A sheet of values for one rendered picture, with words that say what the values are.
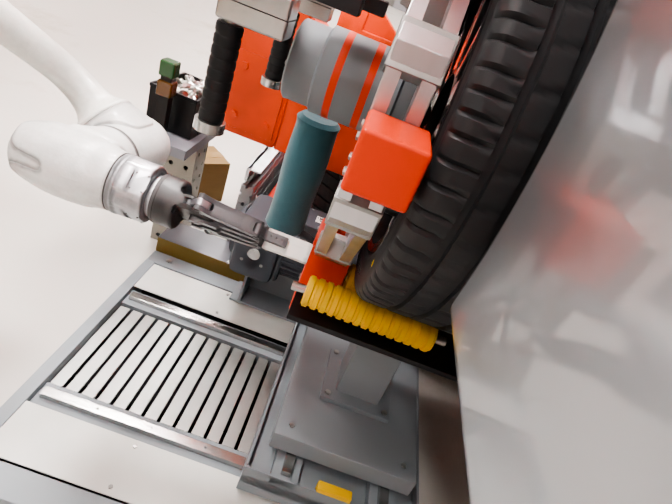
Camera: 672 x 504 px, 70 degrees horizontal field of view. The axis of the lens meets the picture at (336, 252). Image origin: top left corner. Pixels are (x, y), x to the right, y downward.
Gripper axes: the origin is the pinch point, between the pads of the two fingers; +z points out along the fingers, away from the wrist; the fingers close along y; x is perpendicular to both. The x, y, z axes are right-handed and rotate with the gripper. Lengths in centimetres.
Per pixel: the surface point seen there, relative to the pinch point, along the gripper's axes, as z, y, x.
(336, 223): 5.4, 9.6, 2.9
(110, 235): -62, -95, 5
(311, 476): 20, -35, -34
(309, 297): 6.1, -13.0, -4.0
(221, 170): -43, -117, 48
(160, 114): -46, -49, 33
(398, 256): 13.7, 14.2, 0.3
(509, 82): 16.0, 30.1, 16.2
